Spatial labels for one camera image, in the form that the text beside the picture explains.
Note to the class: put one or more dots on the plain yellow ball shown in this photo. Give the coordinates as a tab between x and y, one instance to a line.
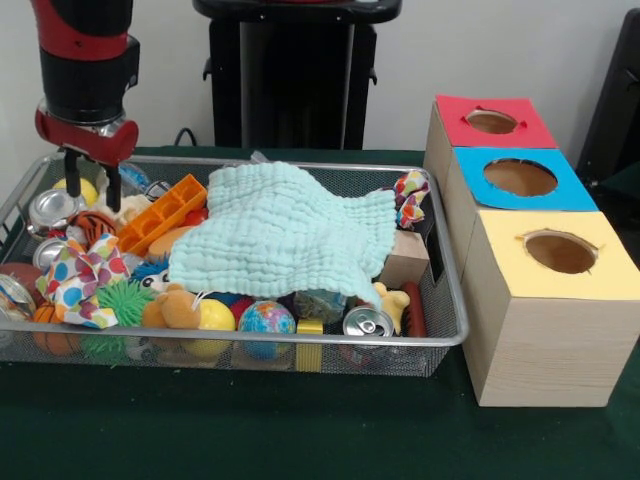
217	316
89	192

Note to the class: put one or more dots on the silver drink can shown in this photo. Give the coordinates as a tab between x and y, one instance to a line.
367	322
52	210

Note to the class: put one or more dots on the orange plastic block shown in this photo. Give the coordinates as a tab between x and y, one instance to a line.
160	215

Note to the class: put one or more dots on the polka-dot colourful cloth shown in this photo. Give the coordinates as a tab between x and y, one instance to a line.
80	280

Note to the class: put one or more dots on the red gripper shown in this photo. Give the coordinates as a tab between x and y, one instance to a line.
100	142

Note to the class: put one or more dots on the dark green tablecloth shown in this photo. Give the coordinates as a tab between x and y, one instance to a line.
250	430

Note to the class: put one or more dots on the mint waffle cloth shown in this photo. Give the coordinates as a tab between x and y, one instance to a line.
280	235

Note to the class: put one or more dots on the brown teddy bear plush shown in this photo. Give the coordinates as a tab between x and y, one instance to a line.
170	307

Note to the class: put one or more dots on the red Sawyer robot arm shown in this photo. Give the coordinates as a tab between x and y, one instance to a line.
82	65

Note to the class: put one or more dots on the wooden three-hole box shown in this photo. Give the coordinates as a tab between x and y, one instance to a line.
550	350

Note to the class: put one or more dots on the globe print ball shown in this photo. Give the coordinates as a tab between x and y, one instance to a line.
267	317

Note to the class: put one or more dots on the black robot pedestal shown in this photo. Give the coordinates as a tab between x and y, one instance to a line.
300	75

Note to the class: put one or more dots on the clear plastic bottle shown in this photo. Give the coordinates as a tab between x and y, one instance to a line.
134	176

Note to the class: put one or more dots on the black upright stand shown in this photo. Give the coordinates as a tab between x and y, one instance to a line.
620	100

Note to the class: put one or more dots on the green spiky ball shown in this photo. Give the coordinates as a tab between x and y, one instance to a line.
122	302

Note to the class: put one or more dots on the metal mesh bin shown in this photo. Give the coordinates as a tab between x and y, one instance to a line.
375	360

